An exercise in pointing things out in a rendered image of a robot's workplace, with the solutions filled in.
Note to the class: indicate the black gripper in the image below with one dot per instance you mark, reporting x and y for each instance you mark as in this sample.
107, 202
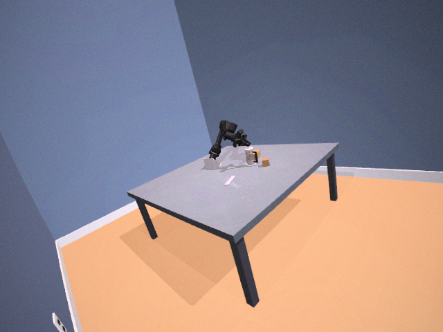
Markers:
241, 141

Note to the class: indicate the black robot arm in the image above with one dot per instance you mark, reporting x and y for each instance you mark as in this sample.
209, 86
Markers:
225, 132

